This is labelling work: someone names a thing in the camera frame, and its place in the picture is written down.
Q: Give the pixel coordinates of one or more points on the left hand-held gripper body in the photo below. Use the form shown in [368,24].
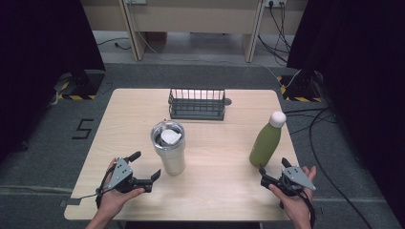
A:
[122,173]

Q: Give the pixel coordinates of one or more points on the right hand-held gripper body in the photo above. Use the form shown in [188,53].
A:
[296,176]

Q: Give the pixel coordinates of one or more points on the green bottle with white cap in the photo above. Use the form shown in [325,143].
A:
[266,143]

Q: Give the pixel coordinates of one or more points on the white tumbler with clear lid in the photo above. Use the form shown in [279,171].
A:
[170,149]

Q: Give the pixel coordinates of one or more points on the person's right hand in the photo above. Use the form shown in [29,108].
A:
[296,206]

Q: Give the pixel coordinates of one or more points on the person's left hand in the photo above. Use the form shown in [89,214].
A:
[111,202]

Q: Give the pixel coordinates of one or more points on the stand base with hazard tape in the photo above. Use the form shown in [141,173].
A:
[87,84]
[302,86]

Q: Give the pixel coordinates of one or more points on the black curtain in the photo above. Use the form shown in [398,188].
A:
[41,63]
[359,79]

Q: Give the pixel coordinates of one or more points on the beige office desk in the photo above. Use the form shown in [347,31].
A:
[197,19]

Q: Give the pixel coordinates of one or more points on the grey power socket panel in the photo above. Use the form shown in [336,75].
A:
[136,1]

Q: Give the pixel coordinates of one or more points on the white wall socket panel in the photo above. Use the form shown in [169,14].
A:
[274,2]

